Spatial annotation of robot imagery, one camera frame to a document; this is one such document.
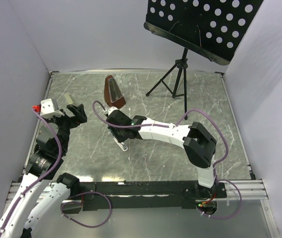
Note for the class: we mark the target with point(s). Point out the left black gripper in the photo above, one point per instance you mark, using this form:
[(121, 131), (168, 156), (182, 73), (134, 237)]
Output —
[(79, 111)]

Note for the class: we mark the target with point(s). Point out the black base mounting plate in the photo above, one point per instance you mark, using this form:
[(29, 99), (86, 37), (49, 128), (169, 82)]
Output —
[(144, 194)]

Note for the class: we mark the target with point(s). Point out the black music stand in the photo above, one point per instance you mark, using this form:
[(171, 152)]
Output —
[(210, 28)]

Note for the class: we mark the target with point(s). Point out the brown metronome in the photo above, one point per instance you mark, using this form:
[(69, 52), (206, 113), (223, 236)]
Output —
[(112, 94)]

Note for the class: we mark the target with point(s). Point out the aluminium extrusion rail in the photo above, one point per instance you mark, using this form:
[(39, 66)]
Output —
[(16, 187)]

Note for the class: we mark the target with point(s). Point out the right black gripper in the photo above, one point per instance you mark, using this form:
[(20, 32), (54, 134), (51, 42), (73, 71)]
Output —
[(119, 138)]

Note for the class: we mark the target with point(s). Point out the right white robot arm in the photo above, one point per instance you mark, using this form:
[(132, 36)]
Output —
[(198, 143)]

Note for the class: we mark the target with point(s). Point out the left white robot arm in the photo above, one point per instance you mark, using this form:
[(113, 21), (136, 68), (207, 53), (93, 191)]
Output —
[(25, 214)]

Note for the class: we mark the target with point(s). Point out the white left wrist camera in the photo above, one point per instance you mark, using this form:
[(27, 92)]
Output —
[(48, 109)]

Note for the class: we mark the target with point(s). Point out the blue stapler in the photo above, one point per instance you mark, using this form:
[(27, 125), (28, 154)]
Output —
[(122, 145)]

